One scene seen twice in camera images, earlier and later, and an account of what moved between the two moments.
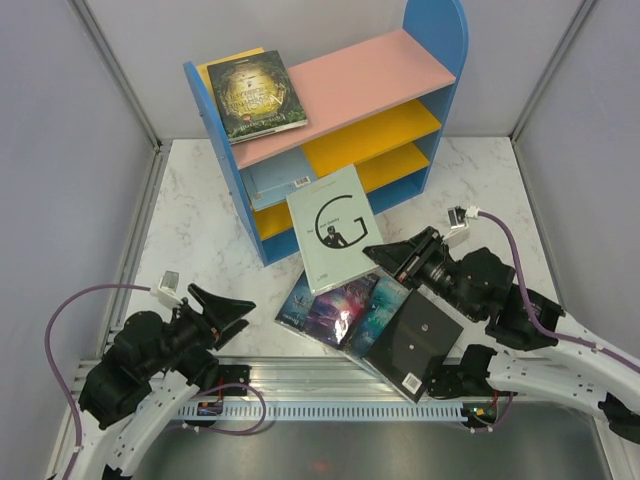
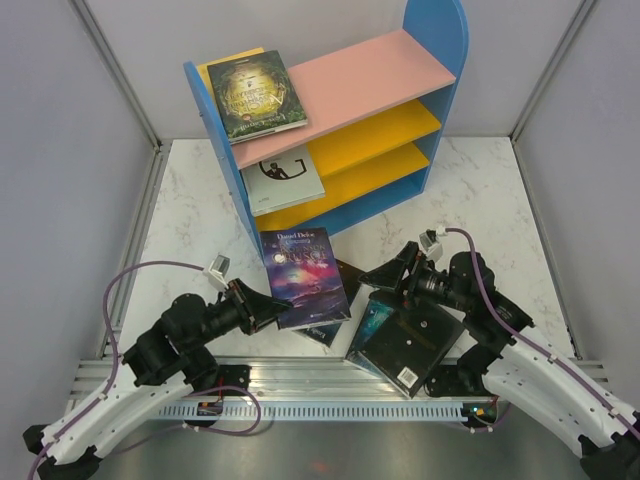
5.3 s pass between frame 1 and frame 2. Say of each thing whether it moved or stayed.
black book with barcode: stayed
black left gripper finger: moved
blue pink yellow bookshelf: stayed
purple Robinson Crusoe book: moved
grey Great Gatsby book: moved
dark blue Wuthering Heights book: moved
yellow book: stayed
